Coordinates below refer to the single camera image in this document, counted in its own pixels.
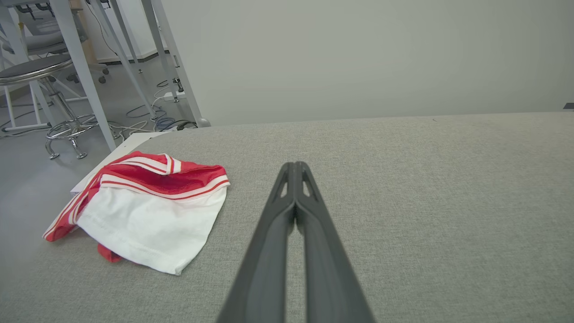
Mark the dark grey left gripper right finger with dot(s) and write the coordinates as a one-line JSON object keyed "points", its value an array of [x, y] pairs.
{"points": [[327, 273]]}

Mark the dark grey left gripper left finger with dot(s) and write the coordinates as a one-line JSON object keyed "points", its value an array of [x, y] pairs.
{"points": [[264, 269]]}

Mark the red and white jersey shirt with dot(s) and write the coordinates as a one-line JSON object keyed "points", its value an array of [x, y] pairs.
{"points": [[148, 224]]}

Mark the grey fabric sofa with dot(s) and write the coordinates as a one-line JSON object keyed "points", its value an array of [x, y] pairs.
{"points": [[426, 202]]}

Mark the round grey stool chrome base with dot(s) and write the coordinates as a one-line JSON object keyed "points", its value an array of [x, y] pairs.
{"points": [[31, 69]]}

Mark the grey mesh office chair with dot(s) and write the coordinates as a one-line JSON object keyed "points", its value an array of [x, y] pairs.
{"points": [[45, 42]]}

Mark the white metal frame leg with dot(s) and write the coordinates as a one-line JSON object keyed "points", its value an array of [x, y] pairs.
{"points": [[9, 105], [86, 76], [127, 60], [189, 96]]}

